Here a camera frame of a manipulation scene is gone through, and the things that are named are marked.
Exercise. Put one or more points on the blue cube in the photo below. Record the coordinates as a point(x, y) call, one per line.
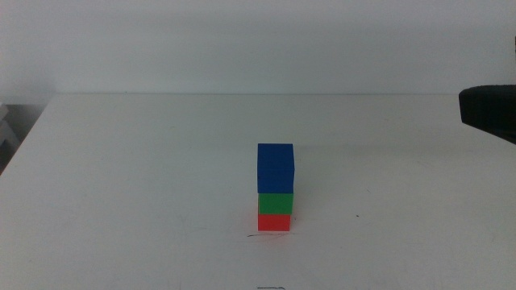
point(275, 169)

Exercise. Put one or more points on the green cube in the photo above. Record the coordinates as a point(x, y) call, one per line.
point(275, 204)

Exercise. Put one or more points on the red cube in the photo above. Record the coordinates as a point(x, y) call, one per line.
point(274, 222)

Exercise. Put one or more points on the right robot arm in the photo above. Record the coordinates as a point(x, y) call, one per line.
point(489, 108)

